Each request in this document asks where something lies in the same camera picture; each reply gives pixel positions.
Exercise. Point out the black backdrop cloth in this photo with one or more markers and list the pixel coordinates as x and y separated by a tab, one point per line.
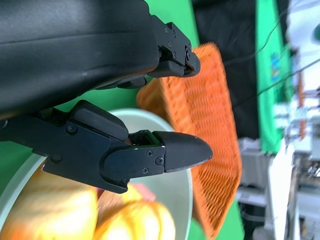
225	25

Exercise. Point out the magenta pink cake slice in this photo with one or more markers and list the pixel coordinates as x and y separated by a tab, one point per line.
149	194

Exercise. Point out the orange wicker basket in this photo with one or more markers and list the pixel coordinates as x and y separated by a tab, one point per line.
207	105

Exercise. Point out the pale green bowl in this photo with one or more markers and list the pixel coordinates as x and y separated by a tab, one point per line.
175	195

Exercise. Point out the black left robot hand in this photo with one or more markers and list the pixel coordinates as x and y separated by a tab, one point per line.
75	50

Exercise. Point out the orange oval bread loaf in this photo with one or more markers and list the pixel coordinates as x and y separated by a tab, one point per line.
50	210

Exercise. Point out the green backdrop cloth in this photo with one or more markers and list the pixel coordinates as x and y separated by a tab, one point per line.
267	112

